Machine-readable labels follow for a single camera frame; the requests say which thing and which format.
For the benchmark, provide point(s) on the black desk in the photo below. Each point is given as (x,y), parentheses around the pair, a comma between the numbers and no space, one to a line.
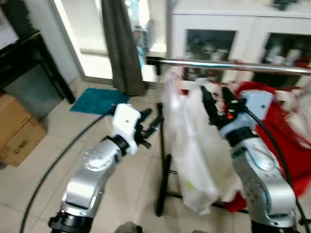
(24,53)

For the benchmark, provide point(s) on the black clothes rack chrome rail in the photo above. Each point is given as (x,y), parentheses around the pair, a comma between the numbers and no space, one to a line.
(218,64)

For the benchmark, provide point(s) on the grey curtain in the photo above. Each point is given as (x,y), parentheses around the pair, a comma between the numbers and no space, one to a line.
(121,48)

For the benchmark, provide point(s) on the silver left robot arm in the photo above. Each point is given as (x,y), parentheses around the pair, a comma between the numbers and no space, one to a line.
(92,179)

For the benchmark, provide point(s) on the teal floor mat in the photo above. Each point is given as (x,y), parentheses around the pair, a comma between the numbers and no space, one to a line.
(97,101)

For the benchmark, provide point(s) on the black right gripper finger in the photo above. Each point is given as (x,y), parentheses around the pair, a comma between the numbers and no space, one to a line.
(209,104)
(230,98)

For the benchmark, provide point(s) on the red T-shirt triangle print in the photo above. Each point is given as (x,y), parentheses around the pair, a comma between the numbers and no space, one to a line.
(291,145)

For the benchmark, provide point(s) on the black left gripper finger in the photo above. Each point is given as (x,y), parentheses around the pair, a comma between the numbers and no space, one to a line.
(155,125)
(146,115)

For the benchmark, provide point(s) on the white T-shirt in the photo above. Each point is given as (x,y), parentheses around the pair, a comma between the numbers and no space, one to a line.
(187,145)

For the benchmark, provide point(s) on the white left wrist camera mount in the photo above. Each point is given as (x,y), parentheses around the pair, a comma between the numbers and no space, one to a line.
(125,124)

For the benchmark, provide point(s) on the small printed cardboard box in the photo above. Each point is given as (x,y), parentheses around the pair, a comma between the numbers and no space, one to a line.
(24,145)

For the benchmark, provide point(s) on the grey robot leg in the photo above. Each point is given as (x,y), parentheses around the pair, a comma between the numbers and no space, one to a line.
(127,228)

